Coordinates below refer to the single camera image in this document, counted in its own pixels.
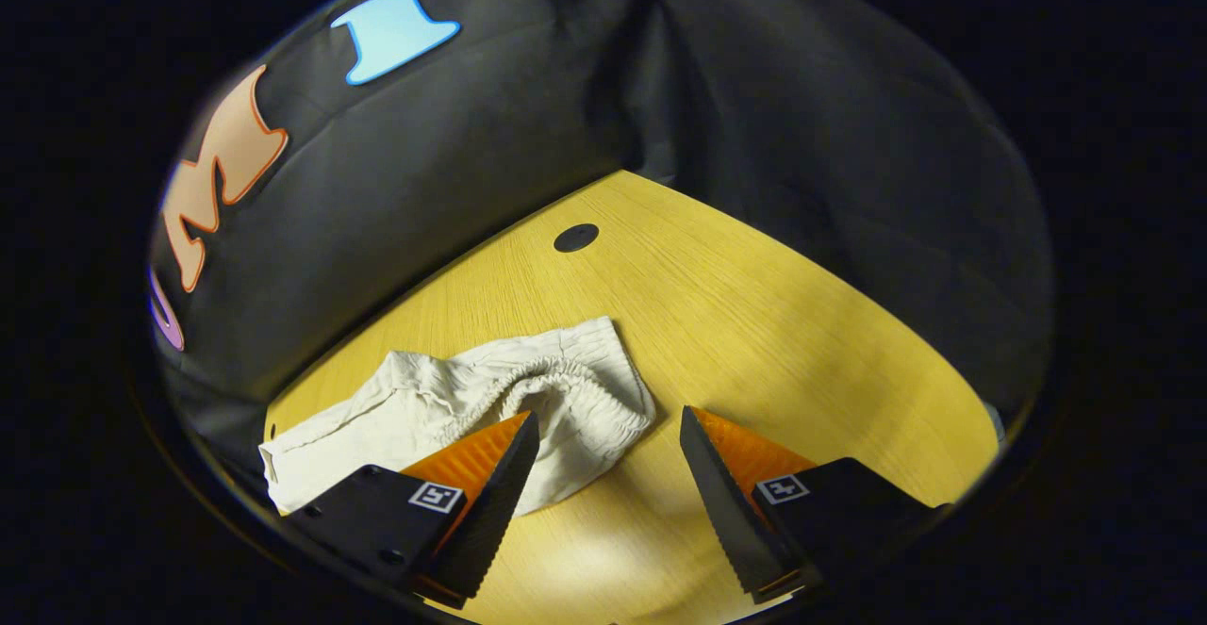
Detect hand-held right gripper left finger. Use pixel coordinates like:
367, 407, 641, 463
286, 410, 541, 609

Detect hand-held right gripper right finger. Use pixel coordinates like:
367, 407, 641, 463
679, 405, 950, 605

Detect white jeans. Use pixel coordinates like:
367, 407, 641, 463
259, 316, 657, 518

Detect black backdrop cloth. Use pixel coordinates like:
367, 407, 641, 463
146, 0, 1055, 475

